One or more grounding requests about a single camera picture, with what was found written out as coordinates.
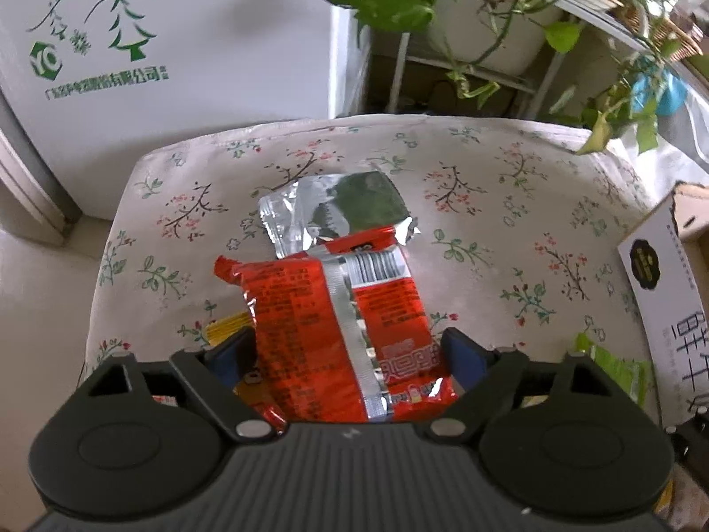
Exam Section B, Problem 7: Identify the floral tablecloth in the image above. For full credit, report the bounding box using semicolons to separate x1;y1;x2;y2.
83;115;674;427

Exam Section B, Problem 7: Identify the green snack packet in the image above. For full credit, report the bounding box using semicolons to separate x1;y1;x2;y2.
573;332;657;407

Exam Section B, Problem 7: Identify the red snack packet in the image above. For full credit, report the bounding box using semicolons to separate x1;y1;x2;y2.
215;225;460;427

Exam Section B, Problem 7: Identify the beige door frame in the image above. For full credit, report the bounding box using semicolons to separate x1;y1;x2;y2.
0;89;84;247

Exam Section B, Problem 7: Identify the white mesh cloth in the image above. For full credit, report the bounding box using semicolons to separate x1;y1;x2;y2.
656;66;709;189

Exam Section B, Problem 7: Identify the blue plastic container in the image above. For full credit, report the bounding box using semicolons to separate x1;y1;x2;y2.
631;58;689;117

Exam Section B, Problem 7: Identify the white metal plant rack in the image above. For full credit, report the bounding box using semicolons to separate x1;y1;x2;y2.
382;0;709;123

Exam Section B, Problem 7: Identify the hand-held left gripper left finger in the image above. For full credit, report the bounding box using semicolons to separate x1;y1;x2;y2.
83;328;278;444

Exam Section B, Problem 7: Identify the white cardboard box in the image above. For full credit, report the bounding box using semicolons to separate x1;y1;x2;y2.
617;182;709;429

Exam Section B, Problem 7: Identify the white refrigerator with green print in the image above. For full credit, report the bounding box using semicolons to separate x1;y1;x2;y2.
0;0;373;221

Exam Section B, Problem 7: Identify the silver snack packet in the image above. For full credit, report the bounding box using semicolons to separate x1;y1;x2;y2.
258;172;423;260

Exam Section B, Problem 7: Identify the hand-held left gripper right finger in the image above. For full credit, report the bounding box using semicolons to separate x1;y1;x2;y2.
426;328;628;444

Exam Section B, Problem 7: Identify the wicker basket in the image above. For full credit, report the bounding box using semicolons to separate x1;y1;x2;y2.
620;0;705;57

